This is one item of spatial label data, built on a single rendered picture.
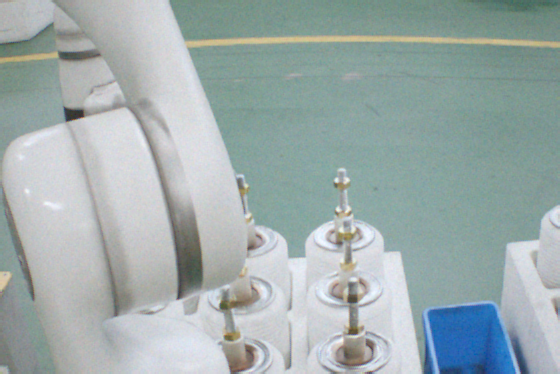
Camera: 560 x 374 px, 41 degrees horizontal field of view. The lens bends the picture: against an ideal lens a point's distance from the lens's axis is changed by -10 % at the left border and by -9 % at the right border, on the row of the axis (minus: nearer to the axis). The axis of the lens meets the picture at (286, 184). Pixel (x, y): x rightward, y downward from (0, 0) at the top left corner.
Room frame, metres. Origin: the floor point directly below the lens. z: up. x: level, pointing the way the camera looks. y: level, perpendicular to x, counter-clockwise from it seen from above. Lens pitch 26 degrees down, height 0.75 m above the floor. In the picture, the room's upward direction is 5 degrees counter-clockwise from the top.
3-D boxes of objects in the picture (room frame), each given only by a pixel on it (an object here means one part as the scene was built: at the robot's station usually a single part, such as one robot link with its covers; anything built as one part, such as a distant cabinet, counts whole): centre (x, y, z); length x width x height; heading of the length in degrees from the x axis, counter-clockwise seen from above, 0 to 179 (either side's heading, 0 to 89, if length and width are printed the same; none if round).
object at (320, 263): (0.87, -0.06, 0.16); 0.10 x 0.10 x 0.18
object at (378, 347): (0.63, -0.05, 0.25); 0.08 x 0.08 x 0.01
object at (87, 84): (0.75, 0.17, 0.53); 0.11 x 0.09 x 0.06; 40
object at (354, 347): (0.63, -0.05, 0.26); 0.02 x 0.02 x 0.03
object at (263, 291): (0.76, 0.06, 0.25); 0.08 x 0.08 x 0.01
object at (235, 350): (0.64, 0.06, 0.26); 0.02 x 0.02 x 0.03
